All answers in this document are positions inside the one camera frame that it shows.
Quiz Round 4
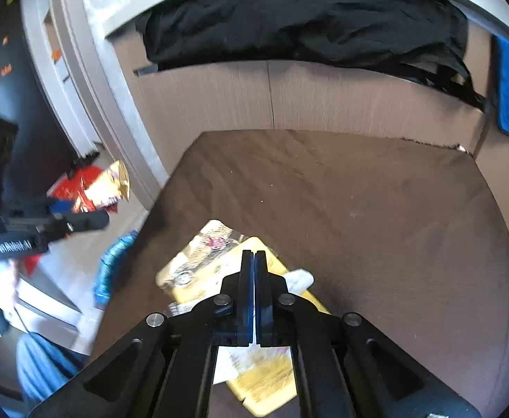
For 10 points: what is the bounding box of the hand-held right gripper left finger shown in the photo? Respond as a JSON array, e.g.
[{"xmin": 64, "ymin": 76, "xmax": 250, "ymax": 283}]
[{"xmin": 28, "ymin": 250, "xmax": 254, "ymax": 418}]

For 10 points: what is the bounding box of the pale printed packet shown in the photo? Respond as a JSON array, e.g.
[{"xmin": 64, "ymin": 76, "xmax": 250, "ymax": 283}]
[{"xmin": 155, "ymin": 220, "xmax": 248, "ymax": 314}]

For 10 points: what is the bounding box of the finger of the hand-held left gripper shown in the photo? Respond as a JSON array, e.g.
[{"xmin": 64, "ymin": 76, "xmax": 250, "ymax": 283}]
[
  {"xmin": 45, "ymin": 198, "xmax": 73, "ymax": 215},
  {"xmin": 47, "ymin": 210, "xmax": 110, "ymax": 240}
]

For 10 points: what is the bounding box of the black cable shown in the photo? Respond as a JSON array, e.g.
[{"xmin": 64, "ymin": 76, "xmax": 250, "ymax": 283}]
[{"xmin": 13, "ymin": 300, "xmax": 35, "ymax": 336}]

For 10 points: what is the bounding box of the person's blue jeans leg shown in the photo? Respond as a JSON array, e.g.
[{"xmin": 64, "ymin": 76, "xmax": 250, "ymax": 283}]
[{"xmin": 15, "ymin": 331, "xmax": 92, "ymax": 403}]

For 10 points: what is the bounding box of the dark glossy door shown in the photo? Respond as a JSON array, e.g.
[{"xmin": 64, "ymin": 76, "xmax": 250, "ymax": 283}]
[{"xmin": 0, "ymin": 0, "xmax": 102, "ymax": 210}]

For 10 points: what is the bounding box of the black cloth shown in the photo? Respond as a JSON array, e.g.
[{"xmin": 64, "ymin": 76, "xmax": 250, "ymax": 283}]
[{"xmin": 134, "ymin": 0, "xmax": 490, "ymax": 111}]

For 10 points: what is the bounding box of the red gold snack packet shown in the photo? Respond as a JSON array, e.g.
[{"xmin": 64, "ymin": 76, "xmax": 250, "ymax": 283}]
[{"xmin": 74, "ymin": 160, "xmax": 132, "ymax": 214}]

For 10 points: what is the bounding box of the yellow packet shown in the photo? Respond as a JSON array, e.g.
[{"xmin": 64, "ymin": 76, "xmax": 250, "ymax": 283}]
[{"xmin": 226, "ymin": 236, "xmax": 331, "ymax": 416}]

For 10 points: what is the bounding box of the dark brown round table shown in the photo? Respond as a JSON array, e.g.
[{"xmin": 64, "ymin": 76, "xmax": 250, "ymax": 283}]
[{"xmin": 91, "ymin": 128, "xmax": 509, "ymax": 418}]

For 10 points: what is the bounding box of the white crumpled tissue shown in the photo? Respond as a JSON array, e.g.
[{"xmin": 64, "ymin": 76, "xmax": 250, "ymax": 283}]
[{"xmin": 286, "ymin": 269, "xmax": 315, "ymax": 292}]

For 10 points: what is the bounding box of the grey door frame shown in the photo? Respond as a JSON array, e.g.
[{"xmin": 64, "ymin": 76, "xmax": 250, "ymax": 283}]
[{"xmin": 19, "ymin": 0, "xmax": 168, "ymax": 210}]

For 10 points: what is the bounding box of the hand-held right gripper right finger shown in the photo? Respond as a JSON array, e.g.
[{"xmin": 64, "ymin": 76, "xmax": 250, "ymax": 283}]
[{"xmin": 255, "ymin": 250, "xmax": 481, "ymax": 418}]

